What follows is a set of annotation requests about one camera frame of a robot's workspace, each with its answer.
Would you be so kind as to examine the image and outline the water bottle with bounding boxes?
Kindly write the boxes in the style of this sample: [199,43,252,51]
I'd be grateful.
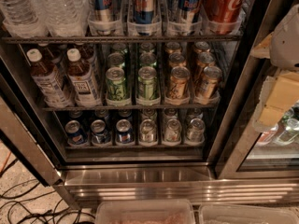
[0,0,48,38]
[41,0,88,37]

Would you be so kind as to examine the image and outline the middle pepsi can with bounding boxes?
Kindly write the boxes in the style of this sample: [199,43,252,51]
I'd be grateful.
[91,119,111,147]

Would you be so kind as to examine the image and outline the left water bottle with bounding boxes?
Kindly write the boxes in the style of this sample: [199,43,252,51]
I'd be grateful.
[0,0,48,38]

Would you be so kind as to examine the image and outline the redbull can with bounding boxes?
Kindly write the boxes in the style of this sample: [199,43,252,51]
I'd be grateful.
[166,0,201,35]
[133,0,157,35]
[88,0,121,35]

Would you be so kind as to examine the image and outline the left front tea bottle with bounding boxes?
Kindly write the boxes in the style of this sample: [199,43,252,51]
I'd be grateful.
[27,49,73,108]

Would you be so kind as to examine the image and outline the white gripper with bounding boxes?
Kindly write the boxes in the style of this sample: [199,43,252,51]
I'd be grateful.
[250,4,299,133]

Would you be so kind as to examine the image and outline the right clear plastic bin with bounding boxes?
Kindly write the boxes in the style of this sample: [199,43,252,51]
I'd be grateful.
[199,204,299,224]

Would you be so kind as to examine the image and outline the front right green can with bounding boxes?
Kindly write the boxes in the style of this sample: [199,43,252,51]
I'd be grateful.
[136,66,160,105]

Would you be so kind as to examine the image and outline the right glass fridge door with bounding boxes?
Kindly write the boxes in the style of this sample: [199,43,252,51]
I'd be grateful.
[215,57,299,179]

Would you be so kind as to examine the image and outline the pepsi can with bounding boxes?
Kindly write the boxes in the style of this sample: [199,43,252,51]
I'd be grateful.
[91,119,111,147]
[64,120,88,147]
[116,119,135,146]

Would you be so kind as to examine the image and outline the left silver can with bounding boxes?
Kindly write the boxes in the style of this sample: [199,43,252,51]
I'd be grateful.
[139,119,158,147]

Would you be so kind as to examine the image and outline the front left orange can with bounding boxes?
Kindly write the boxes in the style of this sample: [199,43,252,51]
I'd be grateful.
[166,66,190,105]

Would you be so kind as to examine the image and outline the red coca cola can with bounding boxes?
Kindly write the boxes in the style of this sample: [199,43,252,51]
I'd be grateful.
[203,0,243,35]

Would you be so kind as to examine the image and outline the left clear plastic bin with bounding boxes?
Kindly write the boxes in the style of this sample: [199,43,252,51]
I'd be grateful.
[94,199,195,224]

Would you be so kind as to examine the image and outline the stainless steel fridge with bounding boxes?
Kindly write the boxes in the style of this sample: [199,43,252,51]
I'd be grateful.
[1,0,299,209]

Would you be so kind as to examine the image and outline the right front tea bottle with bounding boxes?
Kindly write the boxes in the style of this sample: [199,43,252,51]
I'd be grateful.
[67,49,100,106]

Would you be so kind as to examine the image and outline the orange can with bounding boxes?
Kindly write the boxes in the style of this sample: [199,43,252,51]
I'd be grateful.
[195,66,222,105]
[166,66,190,105]
[168,52,187,68]
[193,52,216,79]

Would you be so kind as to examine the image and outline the black floor cables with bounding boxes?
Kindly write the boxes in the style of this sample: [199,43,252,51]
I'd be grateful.
[0,157,96,224]

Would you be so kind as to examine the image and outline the clear plastic bin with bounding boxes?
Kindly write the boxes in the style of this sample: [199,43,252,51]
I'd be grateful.
[94,199,195,224]
[199,204,299,224]

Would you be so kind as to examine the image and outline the tea bottle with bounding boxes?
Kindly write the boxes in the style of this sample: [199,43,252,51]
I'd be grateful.
[67,49,100,106]
[27,49,73,108]

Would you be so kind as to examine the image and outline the open fridge door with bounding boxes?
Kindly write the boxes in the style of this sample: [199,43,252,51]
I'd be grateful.
[0,98,61,186]

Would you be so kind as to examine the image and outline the front right orange can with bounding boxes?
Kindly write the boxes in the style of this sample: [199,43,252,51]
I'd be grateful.
[195,66,222,105]

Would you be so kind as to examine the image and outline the right silver can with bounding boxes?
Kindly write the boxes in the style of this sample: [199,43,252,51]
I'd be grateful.
[185,118,206,146]

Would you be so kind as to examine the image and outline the silver can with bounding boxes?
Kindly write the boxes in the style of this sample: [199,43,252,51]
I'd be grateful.
[185,118,206,146]
[139,119,158,147]
[163,119,181,147]

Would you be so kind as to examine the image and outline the right water bottle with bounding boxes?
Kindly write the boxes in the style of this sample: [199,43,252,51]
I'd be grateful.
[41,0,88,37]

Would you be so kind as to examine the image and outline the green can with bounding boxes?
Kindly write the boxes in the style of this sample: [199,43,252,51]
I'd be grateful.
[139,52,157,68]
[106,67,130,106]
[136,66,160,105]
[107,52,125,69]

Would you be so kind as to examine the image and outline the right pepsi can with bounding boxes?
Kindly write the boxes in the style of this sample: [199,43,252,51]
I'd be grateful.
[116,119,135,146]

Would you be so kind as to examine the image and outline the front left green can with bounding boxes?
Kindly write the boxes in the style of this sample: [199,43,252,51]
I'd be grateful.
[106,67,130,106]

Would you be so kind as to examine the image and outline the left pepsi can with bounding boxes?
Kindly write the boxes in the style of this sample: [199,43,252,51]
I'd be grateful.
[64,120,88,147]

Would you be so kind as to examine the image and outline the middle silver can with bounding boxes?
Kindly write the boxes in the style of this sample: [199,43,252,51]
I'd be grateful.
[163,119,181,147]

